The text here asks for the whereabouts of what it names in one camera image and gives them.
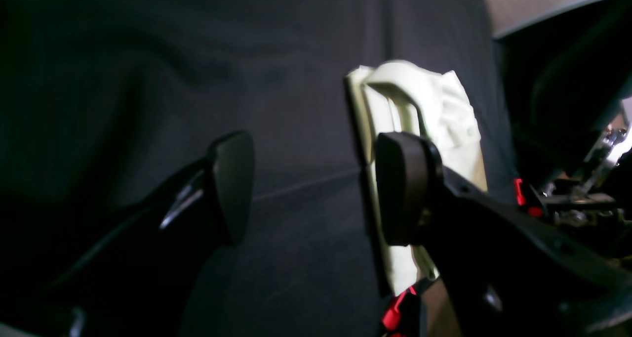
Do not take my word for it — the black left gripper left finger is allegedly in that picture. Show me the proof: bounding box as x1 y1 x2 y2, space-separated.
30 131 255 337

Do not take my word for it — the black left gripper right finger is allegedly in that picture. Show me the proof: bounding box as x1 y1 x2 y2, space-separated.
375 132 631 337

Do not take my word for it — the light green T-shirt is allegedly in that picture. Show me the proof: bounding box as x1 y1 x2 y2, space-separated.
346 60 488 296

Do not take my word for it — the red clamp right edge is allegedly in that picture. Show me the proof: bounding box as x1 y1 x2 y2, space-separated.
513 177 544 218

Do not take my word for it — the red black clamp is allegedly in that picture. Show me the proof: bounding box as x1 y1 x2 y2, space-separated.
381 286 421 337

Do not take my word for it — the black table cloth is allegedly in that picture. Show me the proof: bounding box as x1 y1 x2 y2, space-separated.
1 0 516 337

